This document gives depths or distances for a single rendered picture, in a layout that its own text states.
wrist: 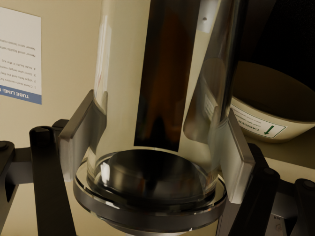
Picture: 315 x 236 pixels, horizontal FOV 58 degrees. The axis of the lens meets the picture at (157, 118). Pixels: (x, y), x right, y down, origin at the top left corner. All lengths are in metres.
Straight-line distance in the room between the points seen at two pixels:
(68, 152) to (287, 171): 0.32
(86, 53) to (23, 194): 0.70
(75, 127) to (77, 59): 0.68
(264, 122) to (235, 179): 0.23
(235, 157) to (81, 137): 0.09
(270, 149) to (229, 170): 0.24
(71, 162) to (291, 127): 0.30
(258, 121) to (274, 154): 0.05
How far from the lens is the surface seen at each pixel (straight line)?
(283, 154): 0.42
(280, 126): 0.39
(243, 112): 0.38
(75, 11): 0.80
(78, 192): 0.19
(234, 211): 0.39
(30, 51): 0.89
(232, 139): 0.18
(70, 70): 0.86
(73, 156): 0.16
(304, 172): 0.43
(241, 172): 0.16
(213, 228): 0.39
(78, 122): 0.17
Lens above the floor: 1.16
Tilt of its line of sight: 34 degrees up
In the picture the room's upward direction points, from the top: 165 degrees counter-clockwise
